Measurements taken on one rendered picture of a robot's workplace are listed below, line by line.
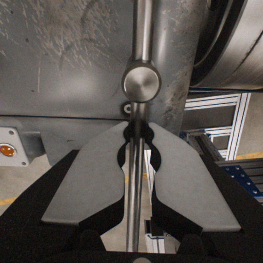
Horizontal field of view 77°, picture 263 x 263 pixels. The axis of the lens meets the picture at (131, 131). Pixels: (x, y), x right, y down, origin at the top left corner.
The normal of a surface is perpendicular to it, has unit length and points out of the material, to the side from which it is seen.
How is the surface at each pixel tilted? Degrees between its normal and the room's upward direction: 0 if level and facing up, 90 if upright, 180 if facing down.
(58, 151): 0
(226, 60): 34
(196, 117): 0
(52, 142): 0
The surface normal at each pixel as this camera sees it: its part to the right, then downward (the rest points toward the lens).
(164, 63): 0.17, 0.51
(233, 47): -0.04, 0.86
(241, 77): -0.04, 0.98
